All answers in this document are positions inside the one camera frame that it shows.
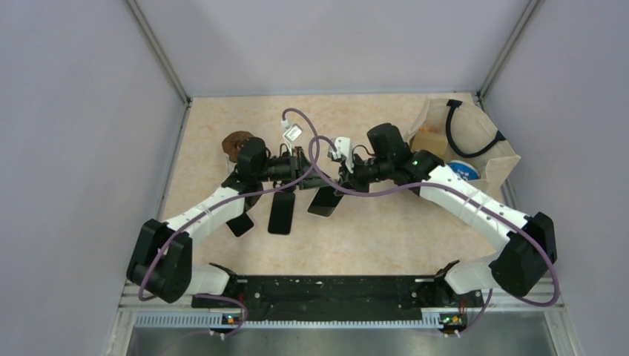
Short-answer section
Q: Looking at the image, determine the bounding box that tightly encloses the beige tote bag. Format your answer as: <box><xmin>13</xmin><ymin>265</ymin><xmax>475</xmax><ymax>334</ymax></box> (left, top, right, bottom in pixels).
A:
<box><xmin>404</xmin><ymin>99</ymin><xmax>521</xmax><ymax>197</ymax></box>

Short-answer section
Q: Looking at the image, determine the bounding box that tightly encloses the black smartphone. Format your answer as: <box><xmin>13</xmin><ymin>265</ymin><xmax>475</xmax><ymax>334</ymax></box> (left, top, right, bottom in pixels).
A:
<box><xmin>267</xmin><ymin>191</ymin><xmax>295</xmax><ymax>235</ymax></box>

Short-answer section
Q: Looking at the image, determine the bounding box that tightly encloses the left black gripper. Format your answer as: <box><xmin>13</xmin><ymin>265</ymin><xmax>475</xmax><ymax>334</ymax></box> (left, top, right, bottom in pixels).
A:
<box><xmin>256</xmin><ymin>145</ymin><xmax>332</xmax><ymax>189</ymax></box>

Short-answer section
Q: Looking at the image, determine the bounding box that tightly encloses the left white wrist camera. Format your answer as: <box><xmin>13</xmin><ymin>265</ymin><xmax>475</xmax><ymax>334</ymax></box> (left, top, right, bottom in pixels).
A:
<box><xmin>280</xmin><ymin>119</ymin><xmax>303</xmax><ymax>149</ymax></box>

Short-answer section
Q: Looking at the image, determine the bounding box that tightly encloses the grey slotted cable duct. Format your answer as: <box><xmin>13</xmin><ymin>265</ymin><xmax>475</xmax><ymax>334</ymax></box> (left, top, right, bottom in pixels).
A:
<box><xmin>134</xmin><ymin>311</ymin><xmax>444</xmax><ymax>329</ymax></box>

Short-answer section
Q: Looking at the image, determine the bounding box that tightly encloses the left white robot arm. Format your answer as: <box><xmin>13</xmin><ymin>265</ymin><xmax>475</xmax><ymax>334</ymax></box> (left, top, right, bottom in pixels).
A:
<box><xmin>126</xmin><ymin>137</ymin><xmax>325</xmax><ymax>307</ymax></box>

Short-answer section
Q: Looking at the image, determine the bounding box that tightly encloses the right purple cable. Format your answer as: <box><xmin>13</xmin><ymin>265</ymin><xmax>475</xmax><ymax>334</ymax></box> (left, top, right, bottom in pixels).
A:
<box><xmin>308</xmin><ymin>135</ymin><xmax>562</xmax><ymax>309</ymax></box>

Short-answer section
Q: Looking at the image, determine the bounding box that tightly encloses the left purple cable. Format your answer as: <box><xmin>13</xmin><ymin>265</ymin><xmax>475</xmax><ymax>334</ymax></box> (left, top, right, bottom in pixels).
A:
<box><xmin>137</xmin><ymin>108</ymin><xmax>320</xmax><ymax>303</ymax></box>

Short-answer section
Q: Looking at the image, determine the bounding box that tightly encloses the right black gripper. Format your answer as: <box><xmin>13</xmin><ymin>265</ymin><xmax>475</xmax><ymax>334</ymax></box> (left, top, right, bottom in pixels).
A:
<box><xmin>335</xmin><ymin>151</ymin><xmax>393</xmax><ymax>197</ymax></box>

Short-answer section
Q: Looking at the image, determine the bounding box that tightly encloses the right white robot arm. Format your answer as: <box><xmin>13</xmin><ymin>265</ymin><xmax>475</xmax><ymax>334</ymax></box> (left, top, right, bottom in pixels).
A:
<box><xmin>329</xmin><ymin>123</ymin><xmax>557</xmax><ymax>306</ymax></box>

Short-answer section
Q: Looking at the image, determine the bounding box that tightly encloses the purple cable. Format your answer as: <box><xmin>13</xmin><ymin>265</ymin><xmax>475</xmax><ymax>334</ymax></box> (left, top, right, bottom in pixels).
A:
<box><xmin>308</xmin><ymin>135</ymin><xmax>562</xmax><ymax>309</ymax></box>
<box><xmin>137</xmin><ymin>108</ymin><xmax>320</xmax><ymax>303</ymax></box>

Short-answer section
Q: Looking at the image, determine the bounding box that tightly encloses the white cased phone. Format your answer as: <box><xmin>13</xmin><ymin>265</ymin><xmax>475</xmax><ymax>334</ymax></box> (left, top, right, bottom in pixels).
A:
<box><xmin>225</xmin><ymin>212</ymin><xmax>255</xmax><ymax>238</ymax></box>

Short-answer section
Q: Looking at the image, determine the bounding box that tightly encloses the pink cased phone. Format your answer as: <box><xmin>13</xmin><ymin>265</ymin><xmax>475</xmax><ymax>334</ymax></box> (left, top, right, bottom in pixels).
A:
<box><xmin>307</xmin><ymin>186</ymin><xmax>343</xmax><ymax>217</ymax></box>

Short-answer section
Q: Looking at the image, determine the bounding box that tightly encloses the white cup brown lid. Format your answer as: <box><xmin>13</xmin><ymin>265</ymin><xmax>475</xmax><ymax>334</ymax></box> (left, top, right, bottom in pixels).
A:
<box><xmin>222</xmin><ymin>131</ymin><xmax>254</xmax><ymax>163</ymax></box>

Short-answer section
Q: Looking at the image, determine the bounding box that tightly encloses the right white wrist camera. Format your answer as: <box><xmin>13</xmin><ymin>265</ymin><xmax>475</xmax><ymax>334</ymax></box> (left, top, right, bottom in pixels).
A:
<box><xmin>328</xmin><ymin>136</ymin><xmax>354</xmax><ymax>174</ymax></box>

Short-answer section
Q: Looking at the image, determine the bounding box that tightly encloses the blue white round tin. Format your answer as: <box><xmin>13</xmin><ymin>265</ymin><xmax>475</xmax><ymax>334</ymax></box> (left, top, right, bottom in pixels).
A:
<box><xmin>447</xmin><ymin>160</ymin><xmax>481</xmax><ymax>180</ymax></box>

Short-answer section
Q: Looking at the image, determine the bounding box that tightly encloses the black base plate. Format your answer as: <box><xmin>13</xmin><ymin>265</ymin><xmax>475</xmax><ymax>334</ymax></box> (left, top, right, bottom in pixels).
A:
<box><xmin>191</xmin><ymin>271</ymin><xmax>484</xmax><ymax>322</ymax></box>

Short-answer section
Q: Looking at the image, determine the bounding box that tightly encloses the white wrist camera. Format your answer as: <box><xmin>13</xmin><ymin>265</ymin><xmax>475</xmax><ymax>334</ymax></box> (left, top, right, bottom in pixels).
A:
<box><xmin>328</xmin><ymin>136</ymin><xmax>354</xmax><ymax>174</ymax></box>
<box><xmin>280</xmin><ymin>119</ymin><xmax>303</xmax><ymax>149</ymax></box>

